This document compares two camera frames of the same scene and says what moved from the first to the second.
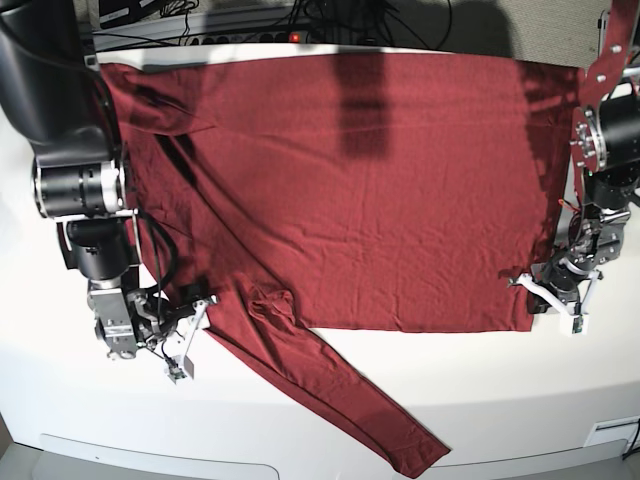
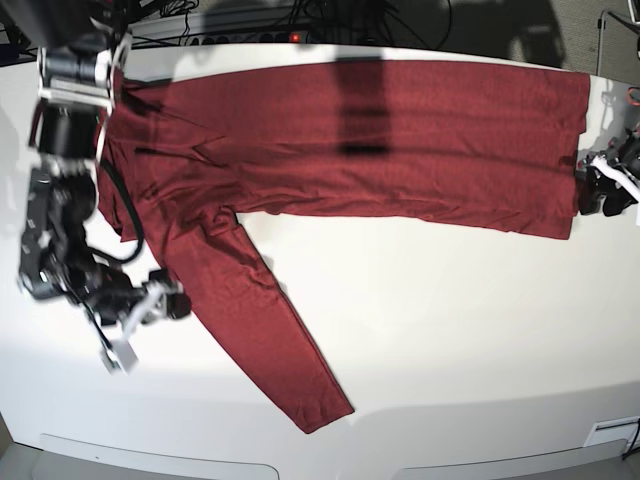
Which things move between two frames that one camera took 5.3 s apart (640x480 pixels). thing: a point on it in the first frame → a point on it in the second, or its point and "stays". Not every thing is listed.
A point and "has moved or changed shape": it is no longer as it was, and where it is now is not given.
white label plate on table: (610, 431) stays
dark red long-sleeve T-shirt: (347, 190) has moved or changed shape
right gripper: (564, 288) → (618, 188)
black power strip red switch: (271, 37) stays
